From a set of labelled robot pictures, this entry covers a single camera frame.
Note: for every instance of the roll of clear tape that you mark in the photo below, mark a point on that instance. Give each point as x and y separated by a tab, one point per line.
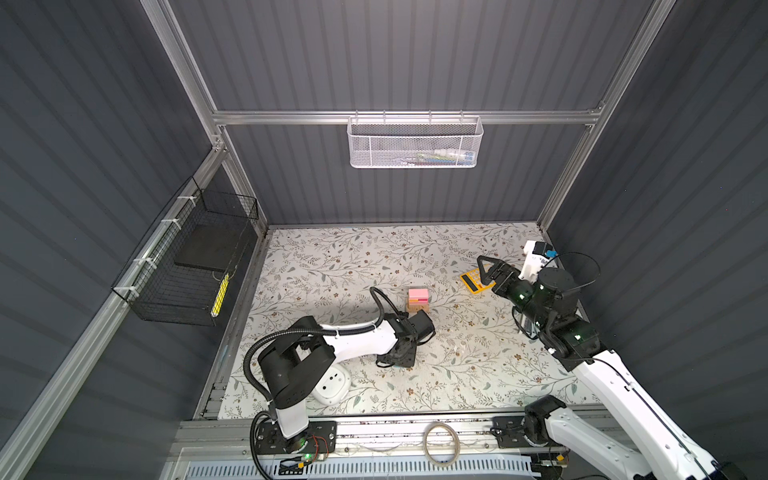
441	445

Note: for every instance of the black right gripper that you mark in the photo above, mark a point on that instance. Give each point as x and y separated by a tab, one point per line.
509	274

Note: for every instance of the white round smart speaker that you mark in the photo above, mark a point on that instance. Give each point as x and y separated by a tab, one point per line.
333	384

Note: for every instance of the yellow calculator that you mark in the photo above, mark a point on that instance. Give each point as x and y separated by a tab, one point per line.
472	280

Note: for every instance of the black wire basket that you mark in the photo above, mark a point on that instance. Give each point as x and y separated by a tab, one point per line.
174	276

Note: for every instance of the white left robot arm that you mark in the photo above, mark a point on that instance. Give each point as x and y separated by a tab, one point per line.
288	366

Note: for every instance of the white wire mesh basket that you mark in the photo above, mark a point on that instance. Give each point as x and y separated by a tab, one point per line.
426	142

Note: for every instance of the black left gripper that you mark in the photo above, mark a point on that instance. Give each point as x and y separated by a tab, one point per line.
409	362

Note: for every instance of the light pink wood block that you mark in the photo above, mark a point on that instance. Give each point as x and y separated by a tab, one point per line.
418	295

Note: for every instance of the yellow green marker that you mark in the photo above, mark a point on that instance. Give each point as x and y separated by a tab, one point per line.
220	296

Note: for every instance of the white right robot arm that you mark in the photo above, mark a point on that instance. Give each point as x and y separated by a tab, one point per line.
545	299

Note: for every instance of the arched natural wood block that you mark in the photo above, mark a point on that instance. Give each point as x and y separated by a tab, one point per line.
413	308

